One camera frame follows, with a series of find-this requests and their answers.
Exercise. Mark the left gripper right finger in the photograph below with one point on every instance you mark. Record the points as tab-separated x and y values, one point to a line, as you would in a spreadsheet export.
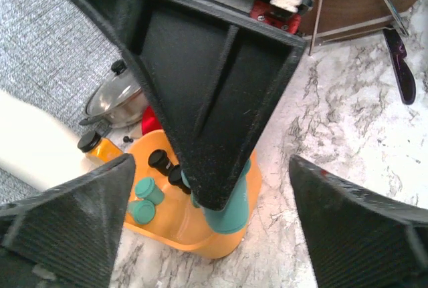
356	237

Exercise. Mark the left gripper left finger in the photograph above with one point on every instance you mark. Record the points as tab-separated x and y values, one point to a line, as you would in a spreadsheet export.
67	236

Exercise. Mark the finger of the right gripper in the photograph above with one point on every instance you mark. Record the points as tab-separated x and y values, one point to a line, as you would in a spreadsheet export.
213	76

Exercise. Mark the red cloth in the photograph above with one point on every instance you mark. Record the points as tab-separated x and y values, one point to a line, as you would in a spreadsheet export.
149	121

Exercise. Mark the green coffee capsule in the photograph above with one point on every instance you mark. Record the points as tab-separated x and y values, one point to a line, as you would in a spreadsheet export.
142	211
236	212
147	189

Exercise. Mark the black coffee capsule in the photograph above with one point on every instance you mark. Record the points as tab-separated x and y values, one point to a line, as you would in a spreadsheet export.
175	179
160	161

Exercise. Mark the orange storage basket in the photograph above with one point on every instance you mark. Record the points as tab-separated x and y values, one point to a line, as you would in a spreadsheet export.
177	222

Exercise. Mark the steel pot with lid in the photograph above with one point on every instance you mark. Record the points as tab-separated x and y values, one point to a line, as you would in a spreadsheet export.
119	100

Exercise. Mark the small orange bottle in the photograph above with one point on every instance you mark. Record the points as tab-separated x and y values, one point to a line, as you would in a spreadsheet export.
97	149

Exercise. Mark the white thermos jug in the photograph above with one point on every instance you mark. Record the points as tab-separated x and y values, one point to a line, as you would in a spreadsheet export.
37	148

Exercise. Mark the purple spatula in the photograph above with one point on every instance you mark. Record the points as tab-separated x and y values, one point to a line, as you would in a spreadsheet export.
404	76

